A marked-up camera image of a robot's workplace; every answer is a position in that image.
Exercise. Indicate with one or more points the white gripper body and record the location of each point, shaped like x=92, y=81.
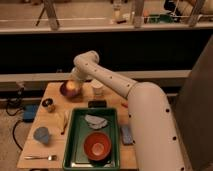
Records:
x=78, y=81

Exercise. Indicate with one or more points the yellow red apple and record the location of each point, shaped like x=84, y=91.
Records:
x=71, y=87

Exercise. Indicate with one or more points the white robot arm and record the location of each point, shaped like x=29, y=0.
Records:
x=156, y=142

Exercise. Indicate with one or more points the purple bowl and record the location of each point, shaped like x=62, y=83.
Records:
x=67, y=94

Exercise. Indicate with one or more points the orange bowl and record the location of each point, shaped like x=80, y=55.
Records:
x=97, y=146

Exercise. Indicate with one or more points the white paper cup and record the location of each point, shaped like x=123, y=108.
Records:
x=97, y=88

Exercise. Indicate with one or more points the banana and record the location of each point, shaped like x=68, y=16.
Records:
x=62, y=121

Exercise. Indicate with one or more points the grey crumpled cloth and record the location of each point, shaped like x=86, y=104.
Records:
x=96, y=122

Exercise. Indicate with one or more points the orange carrot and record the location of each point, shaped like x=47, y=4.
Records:
x=124, y=105

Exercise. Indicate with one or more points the blue box on floor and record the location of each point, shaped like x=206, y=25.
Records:
x=29, y=113

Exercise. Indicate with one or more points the blue plastic cup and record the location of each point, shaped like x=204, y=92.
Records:
x=42, y=135

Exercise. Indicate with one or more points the blue sponge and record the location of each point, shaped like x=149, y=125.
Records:
x=126, y=135

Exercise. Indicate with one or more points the green plastic tray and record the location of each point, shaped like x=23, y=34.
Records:
x=75, y=158

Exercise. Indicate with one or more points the silver fork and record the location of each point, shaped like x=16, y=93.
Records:
x=49, y=158

